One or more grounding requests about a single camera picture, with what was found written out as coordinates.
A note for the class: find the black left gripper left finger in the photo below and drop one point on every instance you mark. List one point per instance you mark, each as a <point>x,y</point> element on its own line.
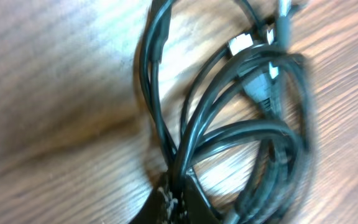
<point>159,206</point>

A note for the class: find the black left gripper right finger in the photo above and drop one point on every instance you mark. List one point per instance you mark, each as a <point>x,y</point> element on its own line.
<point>197,210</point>

